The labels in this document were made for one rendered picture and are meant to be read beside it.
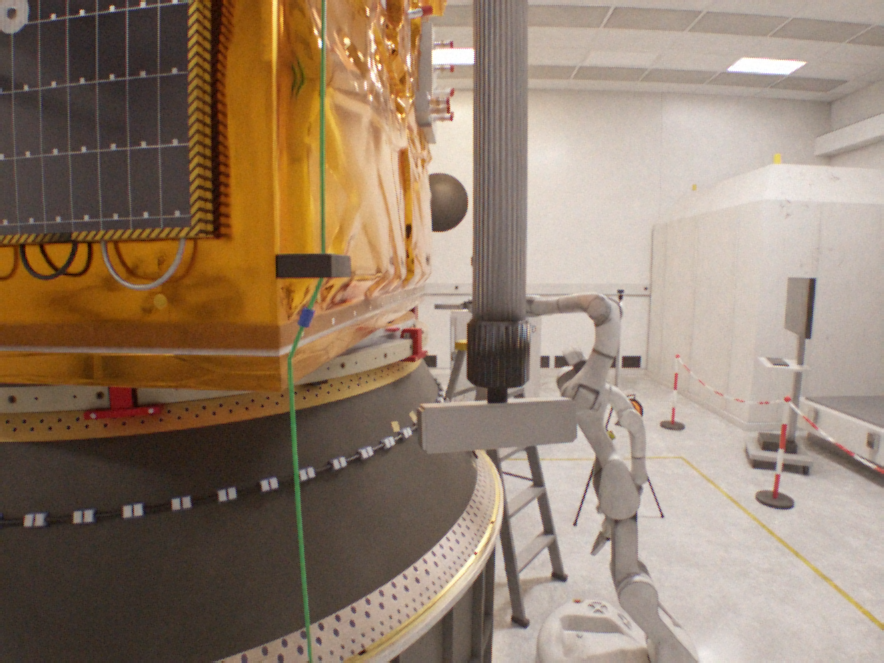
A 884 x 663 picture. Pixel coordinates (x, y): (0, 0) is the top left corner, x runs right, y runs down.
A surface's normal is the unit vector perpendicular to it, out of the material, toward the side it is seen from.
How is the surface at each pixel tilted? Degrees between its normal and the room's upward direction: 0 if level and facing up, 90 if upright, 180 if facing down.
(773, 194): 55
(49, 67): 90
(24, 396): 90
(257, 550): 62
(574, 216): 90
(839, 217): 90
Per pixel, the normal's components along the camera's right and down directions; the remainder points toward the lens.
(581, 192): -0.04, 0.12
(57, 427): 0.22, -0.36
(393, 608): 0.52, -0.67
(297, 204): 0.73, 0.10
